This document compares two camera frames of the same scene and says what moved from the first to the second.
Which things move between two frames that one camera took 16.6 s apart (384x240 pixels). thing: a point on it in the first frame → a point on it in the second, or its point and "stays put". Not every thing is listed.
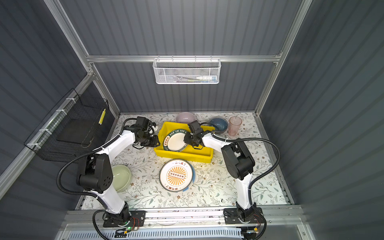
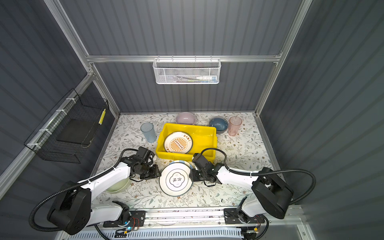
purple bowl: (186, 117) stays put
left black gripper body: (149, 141) → (148, 172)
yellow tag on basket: (102, 117) stays put
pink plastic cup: (235, 122) stays put
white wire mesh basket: (187, 71) stays put
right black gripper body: (190, 139) → (197, 175)
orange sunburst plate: (176, 175) → (178, 142)
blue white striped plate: (193, 178) → (192, 166)
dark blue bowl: (221, 123) stays put
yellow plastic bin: (203, 155) stays put
